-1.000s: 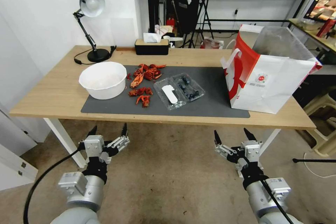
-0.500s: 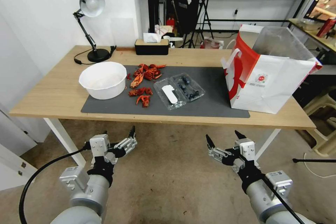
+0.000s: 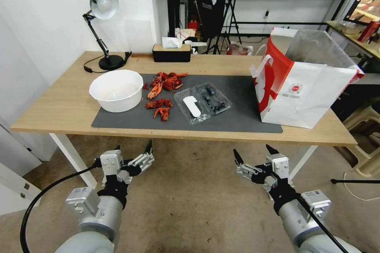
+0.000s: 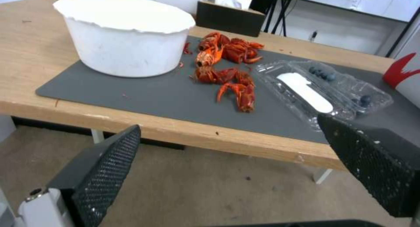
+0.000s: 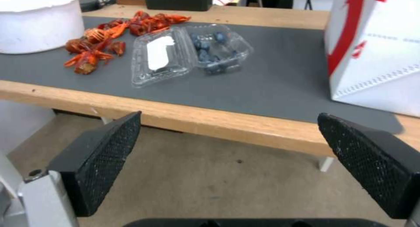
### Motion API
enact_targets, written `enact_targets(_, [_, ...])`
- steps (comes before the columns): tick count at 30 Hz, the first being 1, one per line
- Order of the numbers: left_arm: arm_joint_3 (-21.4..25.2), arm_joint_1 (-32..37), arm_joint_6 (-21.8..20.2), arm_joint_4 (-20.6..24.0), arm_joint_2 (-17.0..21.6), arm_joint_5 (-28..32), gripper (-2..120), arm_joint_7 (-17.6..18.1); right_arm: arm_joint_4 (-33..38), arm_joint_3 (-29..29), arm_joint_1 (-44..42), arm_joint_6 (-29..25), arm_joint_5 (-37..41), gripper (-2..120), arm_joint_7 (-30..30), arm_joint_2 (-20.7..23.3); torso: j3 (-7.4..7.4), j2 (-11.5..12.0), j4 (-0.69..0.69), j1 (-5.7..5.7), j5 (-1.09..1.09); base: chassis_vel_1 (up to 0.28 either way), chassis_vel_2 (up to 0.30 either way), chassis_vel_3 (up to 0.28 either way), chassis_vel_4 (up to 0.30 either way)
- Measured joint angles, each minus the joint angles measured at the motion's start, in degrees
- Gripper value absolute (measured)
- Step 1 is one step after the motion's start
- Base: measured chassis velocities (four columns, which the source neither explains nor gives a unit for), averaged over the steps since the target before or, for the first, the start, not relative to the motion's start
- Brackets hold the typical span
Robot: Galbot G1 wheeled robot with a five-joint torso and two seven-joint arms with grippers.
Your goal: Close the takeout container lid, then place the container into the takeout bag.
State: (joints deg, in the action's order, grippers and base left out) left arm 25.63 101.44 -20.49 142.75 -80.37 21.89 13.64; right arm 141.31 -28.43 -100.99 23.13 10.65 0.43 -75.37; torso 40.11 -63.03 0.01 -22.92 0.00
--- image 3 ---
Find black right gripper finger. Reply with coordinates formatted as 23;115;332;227
265;143;279;164
232;148;259;180

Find white and red takeout bag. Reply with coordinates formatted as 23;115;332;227
249;26;365;130

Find white label in container lid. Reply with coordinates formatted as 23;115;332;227
182;95;200;118

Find clear plastic takeout container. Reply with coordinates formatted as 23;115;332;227
173;82;232;126

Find black tissue box wooden lid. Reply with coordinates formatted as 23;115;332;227
152;43;192;63

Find dark grey table mat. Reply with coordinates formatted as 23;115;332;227
91;74;283;134

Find white round bowl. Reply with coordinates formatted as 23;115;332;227
89;69;144;113

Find wooden table with white legs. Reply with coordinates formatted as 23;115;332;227
10;51;359;190

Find black stand leg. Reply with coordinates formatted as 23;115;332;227
330;177;380;186

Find beige plastic stool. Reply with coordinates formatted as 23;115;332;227
340;97;380;177

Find white cabinet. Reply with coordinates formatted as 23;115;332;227
0;17;57;215

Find white tissue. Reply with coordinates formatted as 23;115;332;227
161;36;184;50

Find cardboard box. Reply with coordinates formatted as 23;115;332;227
173;27;197;42

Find black tripod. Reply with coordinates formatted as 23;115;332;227
204;0;243;55

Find black desk lamp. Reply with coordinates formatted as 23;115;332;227
82;0;125;72

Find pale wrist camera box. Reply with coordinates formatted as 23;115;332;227
100;149;124;177
268;154;290;180

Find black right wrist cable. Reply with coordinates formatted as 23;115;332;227
292;192;346;253

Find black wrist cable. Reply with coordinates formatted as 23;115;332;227
292;192;346;253
21;162;103;253

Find white floor cable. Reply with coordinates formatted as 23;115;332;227
342;171;380;202

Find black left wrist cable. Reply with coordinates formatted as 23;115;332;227
21;162;103;253

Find black lamp power cable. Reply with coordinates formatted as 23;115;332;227
83;51;133;74

